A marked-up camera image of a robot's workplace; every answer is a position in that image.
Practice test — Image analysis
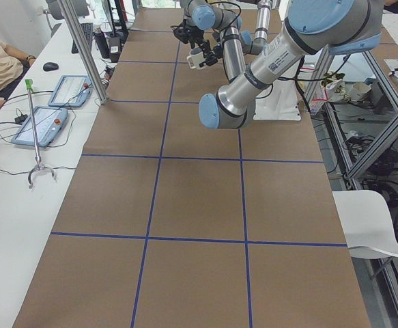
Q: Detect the green handled reacher grabber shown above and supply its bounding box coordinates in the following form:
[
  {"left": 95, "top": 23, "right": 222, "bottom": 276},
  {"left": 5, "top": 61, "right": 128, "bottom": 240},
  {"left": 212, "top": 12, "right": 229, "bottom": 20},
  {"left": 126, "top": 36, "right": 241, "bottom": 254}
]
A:
[{"left": 25, "top": 79, "right": 56, "bottom": 189}]

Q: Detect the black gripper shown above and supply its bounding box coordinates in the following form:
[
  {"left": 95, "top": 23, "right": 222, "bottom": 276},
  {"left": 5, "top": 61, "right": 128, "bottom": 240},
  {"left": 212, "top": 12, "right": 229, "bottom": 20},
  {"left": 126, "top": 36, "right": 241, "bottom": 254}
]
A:
[
  {"left": 198, "top": 39, "right": 223, "bottom": 67},
  {"left": 181, "top": 25, "right": 208, "bottom": 48}
]

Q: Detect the black computer mouse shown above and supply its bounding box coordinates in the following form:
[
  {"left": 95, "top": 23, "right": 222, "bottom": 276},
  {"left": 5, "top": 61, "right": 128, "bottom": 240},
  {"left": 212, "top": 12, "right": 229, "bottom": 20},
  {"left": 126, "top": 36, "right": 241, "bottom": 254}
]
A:
[{"left": 42, "top": 62, "right": 59, "bottom": 72}]

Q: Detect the white ceramic mug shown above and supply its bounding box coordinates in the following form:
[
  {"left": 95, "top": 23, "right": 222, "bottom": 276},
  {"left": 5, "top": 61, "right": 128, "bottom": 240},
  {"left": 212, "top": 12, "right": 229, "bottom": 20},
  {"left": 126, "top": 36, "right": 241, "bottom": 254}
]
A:
[{"left": 186, "top": 47, "right": 206, "bottom": 70}]

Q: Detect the blue teach pendant far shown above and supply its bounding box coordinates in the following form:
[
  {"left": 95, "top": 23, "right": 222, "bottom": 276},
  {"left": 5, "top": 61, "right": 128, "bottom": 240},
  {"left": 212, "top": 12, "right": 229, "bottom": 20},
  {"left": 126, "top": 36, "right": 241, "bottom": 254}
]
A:
[{"left": 48, "top": 75, "right": 91, "bottom": 107}]

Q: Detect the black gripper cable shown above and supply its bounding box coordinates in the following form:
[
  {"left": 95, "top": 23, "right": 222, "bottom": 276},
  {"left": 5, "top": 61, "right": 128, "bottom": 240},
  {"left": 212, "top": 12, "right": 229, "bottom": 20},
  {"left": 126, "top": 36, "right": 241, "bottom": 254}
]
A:
[{"left": 205, "top": 0, "right": 244, "bottom": 42}]

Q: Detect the blue teach pendant near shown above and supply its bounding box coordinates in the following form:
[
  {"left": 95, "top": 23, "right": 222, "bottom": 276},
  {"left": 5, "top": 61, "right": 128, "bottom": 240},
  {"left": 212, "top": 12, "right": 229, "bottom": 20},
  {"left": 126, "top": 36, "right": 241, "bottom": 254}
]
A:
[{"left": 11, "top": 106, "right": 68, "bottom": 148}]

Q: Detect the black keyboard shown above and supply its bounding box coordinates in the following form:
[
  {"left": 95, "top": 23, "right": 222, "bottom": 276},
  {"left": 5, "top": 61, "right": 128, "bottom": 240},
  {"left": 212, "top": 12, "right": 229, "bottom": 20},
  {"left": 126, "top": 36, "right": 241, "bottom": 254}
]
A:
[{"left": 71, "top": 23, "right": 94, "bottom": 54}]

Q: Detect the blue teach pendant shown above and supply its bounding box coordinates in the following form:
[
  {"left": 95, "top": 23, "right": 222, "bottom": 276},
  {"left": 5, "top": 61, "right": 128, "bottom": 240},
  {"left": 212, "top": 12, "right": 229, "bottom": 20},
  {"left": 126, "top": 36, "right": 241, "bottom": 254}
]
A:
[
  {"left": 11, "top": 106, "right": 68, "bottom": 148},
  {"left": 48, "top": 75, "right": 91, "bottom": 107}
]

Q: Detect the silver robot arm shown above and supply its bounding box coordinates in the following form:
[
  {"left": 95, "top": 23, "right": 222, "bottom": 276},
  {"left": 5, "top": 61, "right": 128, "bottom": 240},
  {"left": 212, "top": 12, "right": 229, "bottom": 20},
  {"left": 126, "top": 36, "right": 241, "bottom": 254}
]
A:
[
  {"left": 191, "top": 1, "right": 273, "bottom": 67},
  {"left": 180, "top": 1, "right": 384, "bottom": 129}
]

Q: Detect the aluminium frame post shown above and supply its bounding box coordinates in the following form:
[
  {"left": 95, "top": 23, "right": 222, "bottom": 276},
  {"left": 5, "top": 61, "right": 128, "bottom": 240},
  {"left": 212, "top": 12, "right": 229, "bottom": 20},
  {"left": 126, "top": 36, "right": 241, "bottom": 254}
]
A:
[{"left": 57, "top": 0, "right": 108, "bottom": 105}]

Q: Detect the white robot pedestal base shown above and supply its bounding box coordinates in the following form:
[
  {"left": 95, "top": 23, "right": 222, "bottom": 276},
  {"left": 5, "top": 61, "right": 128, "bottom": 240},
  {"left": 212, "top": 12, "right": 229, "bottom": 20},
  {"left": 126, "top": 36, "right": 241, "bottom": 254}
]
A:
[{"left": 253, "top": 80, "right": 301, "bottom": 121}]

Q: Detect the white plastic chair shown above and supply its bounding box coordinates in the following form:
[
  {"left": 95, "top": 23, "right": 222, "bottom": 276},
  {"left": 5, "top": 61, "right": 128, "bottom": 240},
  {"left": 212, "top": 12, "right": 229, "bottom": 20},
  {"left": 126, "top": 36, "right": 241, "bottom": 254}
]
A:
[{"left": 332, "top": 190, "right": 398, "bottom": 260}]

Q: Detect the black water bottle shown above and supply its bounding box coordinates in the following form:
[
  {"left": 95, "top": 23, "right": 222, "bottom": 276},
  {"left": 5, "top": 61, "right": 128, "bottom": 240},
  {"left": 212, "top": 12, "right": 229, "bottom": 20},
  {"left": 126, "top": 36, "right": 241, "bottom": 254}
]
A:
[{"left": 94, "top": 27, "right": 110, "bottom": 59}]

